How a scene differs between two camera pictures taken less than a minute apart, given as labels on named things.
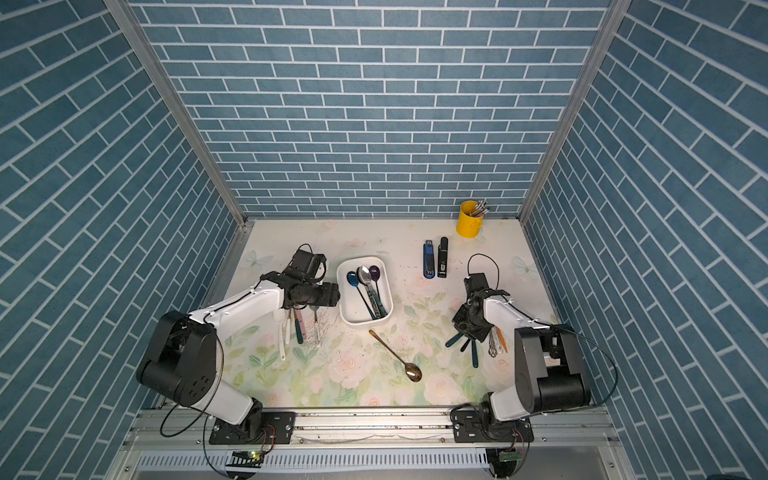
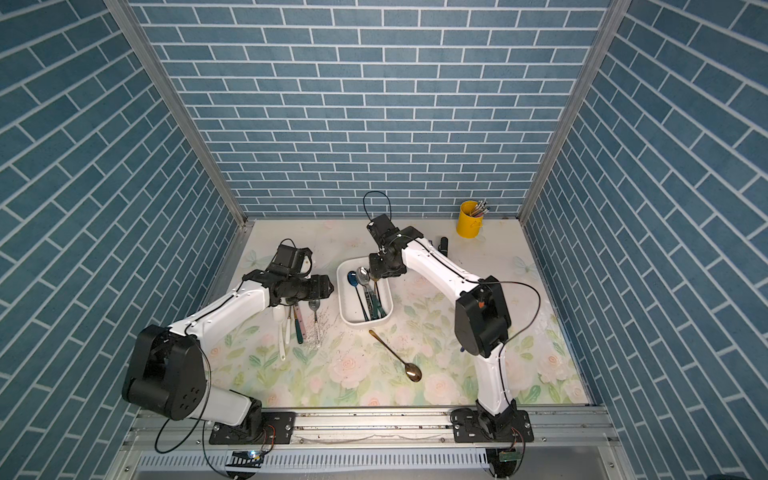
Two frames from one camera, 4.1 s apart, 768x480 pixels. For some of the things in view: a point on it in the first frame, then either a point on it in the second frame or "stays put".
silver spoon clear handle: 316,324 stays put
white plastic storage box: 352,310 stays put
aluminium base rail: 374,429 stays put
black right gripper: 458,318 → 377,271
